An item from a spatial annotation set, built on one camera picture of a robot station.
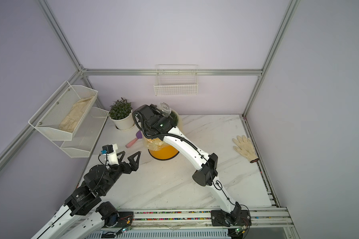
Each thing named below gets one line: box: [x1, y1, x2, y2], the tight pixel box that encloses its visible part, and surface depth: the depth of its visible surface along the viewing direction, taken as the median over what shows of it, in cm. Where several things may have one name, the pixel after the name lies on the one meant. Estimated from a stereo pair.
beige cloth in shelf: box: [58, 96, 94, 133], surface depth 81 cm
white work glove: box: [232, 134, 260, 163], surface depth 103 cm
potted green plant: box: [108, 97, 136, 131], surface depth 103 cm
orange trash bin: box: [148, 144, 180, 161], surface depth 97 cm
